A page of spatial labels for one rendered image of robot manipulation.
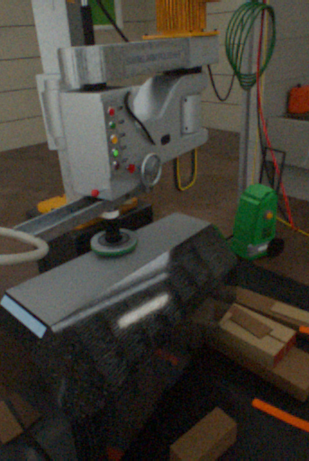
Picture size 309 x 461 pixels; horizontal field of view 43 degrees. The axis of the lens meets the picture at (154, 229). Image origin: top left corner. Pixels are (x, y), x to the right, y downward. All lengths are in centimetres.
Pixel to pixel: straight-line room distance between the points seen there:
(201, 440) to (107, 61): 158
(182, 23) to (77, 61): 71
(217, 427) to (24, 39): 697
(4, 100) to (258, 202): 551
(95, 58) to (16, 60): 625
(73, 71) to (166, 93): 54
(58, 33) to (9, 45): 543
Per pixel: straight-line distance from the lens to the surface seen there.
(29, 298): 162
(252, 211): 314
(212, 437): 193
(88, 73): 149
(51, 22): 229
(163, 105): 185
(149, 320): 161
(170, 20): 206
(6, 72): 765
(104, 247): 176
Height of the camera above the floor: 171
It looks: 26 degrees down
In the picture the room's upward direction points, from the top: 4 degrees counter-clockwise
